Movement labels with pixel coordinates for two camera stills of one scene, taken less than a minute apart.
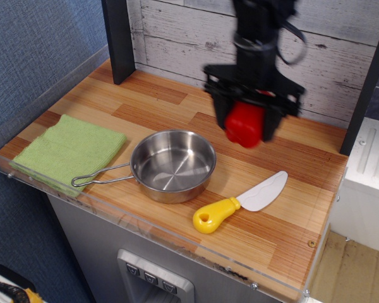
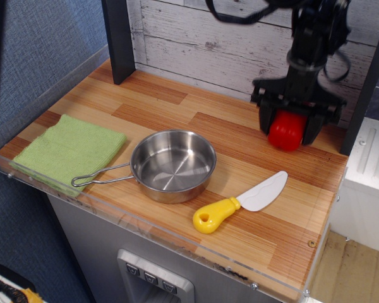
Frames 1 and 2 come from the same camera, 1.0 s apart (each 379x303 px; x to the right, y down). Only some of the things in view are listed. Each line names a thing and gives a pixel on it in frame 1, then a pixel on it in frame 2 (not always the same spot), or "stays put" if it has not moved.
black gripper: [256, 77] to [299, 89]
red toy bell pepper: [244, 121] to [287, 129]
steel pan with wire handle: [170, 166] stays put
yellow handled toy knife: [208, 219] stays put
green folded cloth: [71, 149] stays put
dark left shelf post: [117, 24] stays put
